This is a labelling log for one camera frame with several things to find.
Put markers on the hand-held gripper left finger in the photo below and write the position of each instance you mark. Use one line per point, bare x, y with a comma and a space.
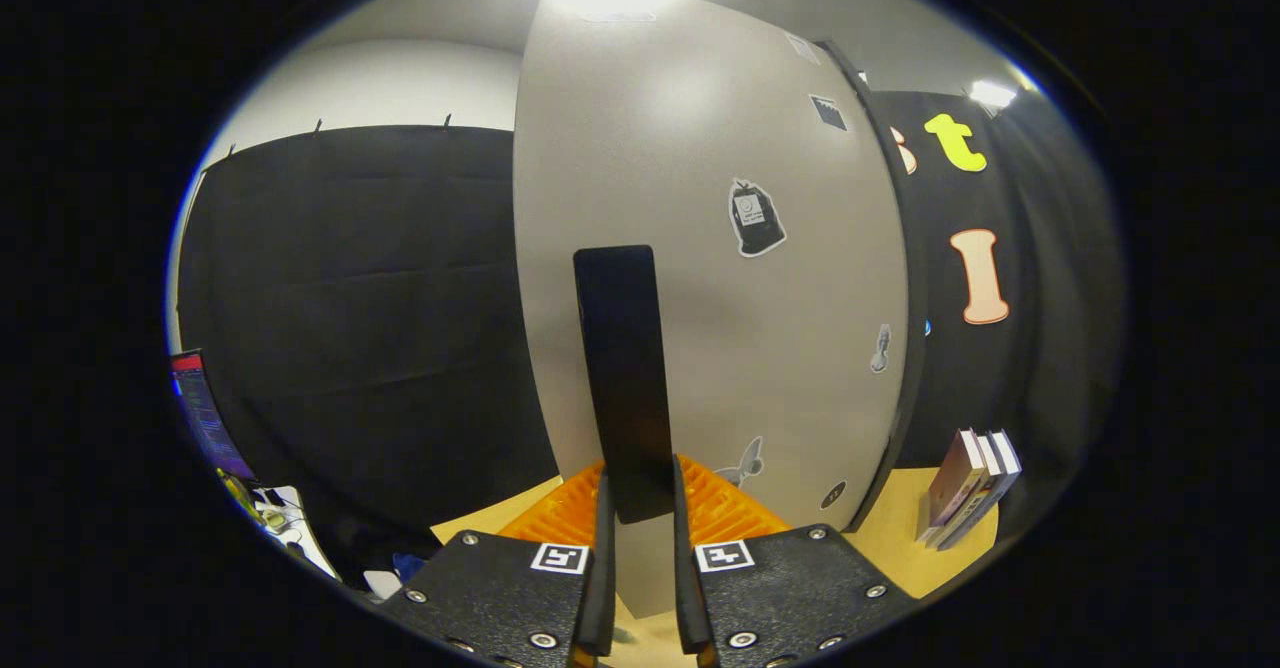
605, 568

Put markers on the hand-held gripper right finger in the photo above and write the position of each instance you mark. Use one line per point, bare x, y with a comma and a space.
684, 588

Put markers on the beige cabinet door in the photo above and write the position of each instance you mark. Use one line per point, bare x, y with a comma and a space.
780, 348

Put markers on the pink cover book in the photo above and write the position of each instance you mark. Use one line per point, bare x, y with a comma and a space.
955, 478

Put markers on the white papers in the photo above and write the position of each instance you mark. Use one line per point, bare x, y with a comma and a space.
300, 533

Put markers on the white cover book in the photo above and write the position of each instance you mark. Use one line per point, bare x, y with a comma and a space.
985, 483

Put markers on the black backdrop cloth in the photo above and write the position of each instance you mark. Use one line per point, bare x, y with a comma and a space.
360, 298

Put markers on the dark grey cabinet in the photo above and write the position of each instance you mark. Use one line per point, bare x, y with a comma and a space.
912, 278

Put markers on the computer monitor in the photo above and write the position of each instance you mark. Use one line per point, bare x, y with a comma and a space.
205, 418

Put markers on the ceiling light panel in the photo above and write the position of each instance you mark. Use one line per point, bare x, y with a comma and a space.
992, 94

